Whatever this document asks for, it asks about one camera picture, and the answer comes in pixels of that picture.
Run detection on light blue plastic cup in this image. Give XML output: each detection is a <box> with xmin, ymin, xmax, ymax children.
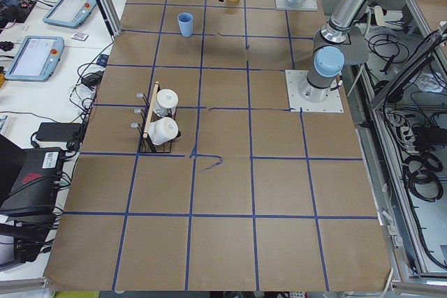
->
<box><xmin>177</xmin><ymin>13</ymin><xmax>193</xmax><ymax>38</ymax></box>

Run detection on white mug right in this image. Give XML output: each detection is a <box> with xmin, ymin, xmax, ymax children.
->
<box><xmin>154</xmin><ymin>89</ymin><xmax>179</xmax><ymax>117</ymax></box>

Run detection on white mug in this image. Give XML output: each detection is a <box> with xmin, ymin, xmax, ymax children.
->
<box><xmin>154</xmin><ymin>89</ymin><xmax>179</xmax><ymax>117</ymax></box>
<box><xmin>148</xmin><ymin>117</ymin><xmax>181</xmax><ymax>145</ymax></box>

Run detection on teach pendant far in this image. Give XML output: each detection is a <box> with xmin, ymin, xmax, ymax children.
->
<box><xmin>43</xmin><ymin>0</ymin><xmax>96</xmax><ymax>29</ymax></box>

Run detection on teach pendant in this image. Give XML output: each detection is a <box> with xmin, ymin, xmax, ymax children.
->
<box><xmin>43</xmin><ymin>0</ymin><xmax>96</xmax><ymax>29</ymax></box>
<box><xmin>5</xmin><ymin>36</ymin><xmax>65</xmax><ymax>82</ymax></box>

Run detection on white mug left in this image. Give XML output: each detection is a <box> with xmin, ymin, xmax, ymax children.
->
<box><xmin>148</xmin><ymin>117</ymin><xmax>181</xmax><ymax>145</ymax></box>

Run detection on teach pendant near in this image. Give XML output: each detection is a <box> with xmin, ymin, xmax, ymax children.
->
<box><xmin>5</xmin><ymin>36</ymin><xmax>65</xmax><ymax>82</ymax></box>

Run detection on black power brick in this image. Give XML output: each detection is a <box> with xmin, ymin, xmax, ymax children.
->
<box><xmin>34</xmin><ymin>122</ymin><xmax>81</xmax><ymax>142</ymax></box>

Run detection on black computer box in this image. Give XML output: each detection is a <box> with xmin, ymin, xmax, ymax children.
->
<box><xmin>1</xmin><ymin>136</ymin><xmax>65</xmax><ymax>217</ymax></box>

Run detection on black wire mug rack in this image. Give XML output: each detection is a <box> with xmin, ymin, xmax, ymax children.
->
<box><xmin>130</xmin><ymin>81</ymin><xmax>182</xmax><ymax>154</ymax></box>

